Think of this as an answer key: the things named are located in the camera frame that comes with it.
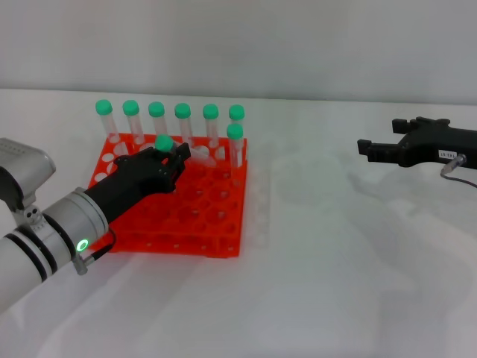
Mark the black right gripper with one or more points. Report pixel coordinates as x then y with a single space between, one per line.
428 147

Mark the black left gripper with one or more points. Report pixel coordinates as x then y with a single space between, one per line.
130 182

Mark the green capped clear test tube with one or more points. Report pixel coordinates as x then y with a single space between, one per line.
156 109
234 131
163 143
211 111
182 110
130 107
103 107
236 112

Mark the orange plastic test tube rack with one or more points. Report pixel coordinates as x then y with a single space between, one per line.
201 220

